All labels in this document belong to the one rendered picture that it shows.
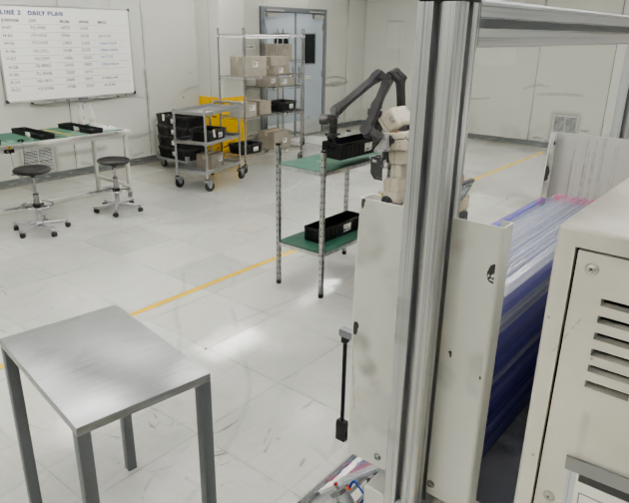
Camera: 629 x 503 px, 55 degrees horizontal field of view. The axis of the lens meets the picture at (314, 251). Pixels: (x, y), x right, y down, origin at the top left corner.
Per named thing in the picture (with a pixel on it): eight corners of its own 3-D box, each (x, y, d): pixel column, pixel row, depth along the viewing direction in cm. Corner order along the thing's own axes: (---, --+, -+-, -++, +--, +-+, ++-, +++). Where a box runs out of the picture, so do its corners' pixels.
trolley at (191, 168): (173, 188, 749) (167, 106, 715) (214, 174, 827) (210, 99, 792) (209, 193, 728) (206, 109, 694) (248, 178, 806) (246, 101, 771)
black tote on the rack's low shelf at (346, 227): (320, 244, 456) (320, 230, 452) (303, 240, 466) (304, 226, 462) (363, 227, 498) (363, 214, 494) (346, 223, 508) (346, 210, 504)
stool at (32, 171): (4, 232, 578) (-6, 168, 557) (55, 220, 616) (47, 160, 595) (30, 244, 550) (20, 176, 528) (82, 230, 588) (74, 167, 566)
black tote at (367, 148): (340, 161, 423) (341, 145, 419) (320, 156, 433) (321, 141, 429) (384, 150, 465) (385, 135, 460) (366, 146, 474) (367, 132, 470)
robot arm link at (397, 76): (398, 77, 410) (408, 71, 414) (384, 71, 419) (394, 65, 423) (400, 133, 441) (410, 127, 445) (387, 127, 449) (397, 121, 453)
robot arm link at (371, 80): (381, 73, 402) (385, 78, 412) (376, 67, 403) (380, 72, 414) (331, 115, 413) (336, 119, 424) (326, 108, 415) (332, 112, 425)
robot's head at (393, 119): (417, 121, 420) (406, 103, 422) (401, 124, 405) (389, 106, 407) (403, 133, 430) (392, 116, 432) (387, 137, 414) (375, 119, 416)
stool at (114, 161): (83, 215, 637) (77, 161, 617) (112, 202, 684) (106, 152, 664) (128, 219, 624) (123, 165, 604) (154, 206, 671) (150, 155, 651)
